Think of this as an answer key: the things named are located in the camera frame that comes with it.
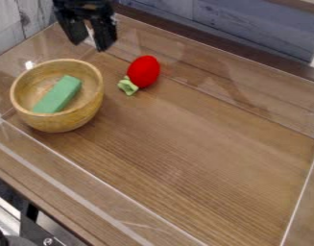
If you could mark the green rectangular block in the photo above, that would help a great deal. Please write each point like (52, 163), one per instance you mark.
(58, 96)

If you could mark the black table clamp mount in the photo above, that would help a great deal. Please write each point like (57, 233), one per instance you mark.
(41, 230)

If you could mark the red plush strawberry toy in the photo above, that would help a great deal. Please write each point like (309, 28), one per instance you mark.
(141, 74)

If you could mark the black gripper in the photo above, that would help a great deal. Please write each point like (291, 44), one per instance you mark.
(70, 11)

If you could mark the brown wooden bowl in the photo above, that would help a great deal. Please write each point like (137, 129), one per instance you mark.
(36, 81)

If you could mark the clear acrylic front barrier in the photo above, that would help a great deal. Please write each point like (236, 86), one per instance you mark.
(95, 211)

